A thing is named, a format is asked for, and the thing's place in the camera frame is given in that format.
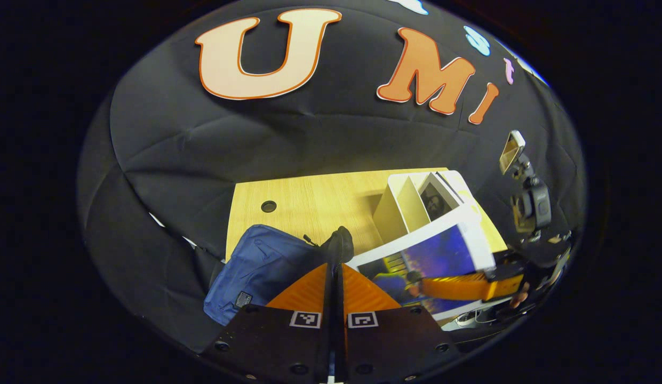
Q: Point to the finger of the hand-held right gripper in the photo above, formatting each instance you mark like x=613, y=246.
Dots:
x=459, y=287

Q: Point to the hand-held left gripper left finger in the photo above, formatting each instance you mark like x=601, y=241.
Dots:
x=326, y=304

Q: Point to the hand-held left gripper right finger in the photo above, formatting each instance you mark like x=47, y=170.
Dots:
x=342, y=304

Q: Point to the blue cover book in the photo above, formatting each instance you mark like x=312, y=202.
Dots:
x=443, y=250

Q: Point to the blue schoolbag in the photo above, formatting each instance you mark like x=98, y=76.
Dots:
x=261, y=266

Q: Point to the white spine book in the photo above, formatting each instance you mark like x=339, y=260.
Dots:
x=437, y=200

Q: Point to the white bookshelf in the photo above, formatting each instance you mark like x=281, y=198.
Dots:
x=400, y=208

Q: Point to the small white framed panel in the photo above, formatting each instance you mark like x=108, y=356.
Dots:
x=511, y=153

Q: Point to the black camera on stand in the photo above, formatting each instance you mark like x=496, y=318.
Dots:
x=539, y=205

